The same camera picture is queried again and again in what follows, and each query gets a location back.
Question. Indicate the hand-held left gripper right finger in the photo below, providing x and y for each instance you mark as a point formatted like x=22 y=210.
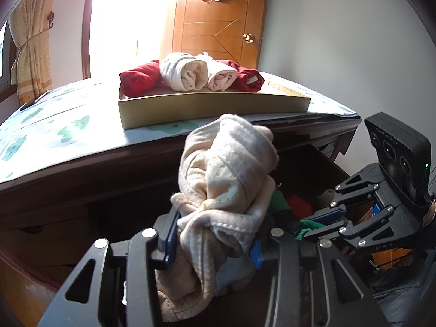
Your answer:
x=256 y=253

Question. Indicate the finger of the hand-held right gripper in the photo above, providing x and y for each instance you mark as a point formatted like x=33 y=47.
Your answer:
x=327 y=230
x=325 y=216

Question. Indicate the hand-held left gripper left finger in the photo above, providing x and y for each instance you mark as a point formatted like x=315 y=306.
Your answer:
x=171 y=242

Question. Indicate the bright green underwear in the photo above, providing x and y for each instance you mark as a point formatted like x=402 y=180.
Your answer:
x=308 y=226

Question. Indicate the beige knit sock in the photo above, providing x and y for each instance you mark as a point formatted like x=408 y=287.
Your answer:
x=327 y=196

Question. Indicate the grey underwear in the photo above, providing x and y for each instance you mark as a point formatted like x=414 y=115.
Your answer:
x=231 y=279

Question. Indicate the dark wooden desk drawer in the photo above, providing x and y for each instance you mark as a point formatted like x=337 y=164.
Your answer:
x=299 y=177

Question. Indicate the dark green underwear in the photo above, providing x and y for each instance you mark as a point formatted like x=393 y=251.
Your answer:
x=279 y=204

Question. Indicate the beige mesh underwear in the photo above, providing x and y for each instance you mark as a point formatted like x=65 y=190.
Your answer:
x=221 y=184

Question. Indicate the shallow cardboard tray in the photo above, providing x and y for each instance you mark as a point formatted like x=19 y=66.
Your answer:
x=204 y=109

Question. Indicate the dark red labelled underwear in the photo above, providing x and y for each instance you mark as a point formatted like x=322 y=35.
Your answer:
x=248 y=76

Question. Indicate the bright red underwear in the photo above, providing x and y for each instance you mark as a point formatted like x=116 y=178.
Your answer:
x=139 y=78

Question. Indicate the cream underwear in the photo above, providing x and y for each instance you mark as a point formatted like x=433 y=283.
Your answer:
x=184 y=71

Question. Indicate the pale pink underwear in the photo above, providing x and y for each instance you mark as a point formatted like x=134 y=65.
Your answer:
x=221 y=78

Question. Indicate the small desk side drawer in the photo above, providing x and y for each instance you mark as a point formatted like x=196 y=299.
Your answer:
x=51 y=216
x=44 y=250

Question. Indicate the person's dark clothing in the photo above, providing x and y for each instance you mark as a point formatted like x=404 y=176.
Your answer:
x=402 y=296

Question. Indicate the white cloud print tablecloth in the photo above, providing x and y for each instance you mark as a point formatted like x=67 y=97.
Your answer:
x=68 y=133

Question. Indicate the brass door knob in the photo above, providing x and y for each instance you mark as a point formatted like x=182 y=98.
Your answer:
x=249 y=37

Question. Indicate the brown wooden door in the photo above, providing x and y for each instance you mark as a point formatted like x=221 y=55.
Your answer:
x=204 y=13

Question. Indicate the yellow patterned curtain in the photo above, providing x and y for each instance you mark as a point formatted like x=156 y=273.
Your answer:
x=32 y=41

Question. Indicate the large sliding window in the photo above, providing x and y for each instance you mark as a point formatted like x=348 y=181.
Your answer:
x=5 y=58

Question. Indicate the dark wooden door frame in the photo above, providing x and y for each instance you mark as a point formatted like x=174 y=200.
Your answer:
x=87 y=41

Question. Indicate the dark wall hook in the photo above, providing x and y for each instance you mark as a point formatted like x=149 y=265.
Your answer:
x=51 y=18

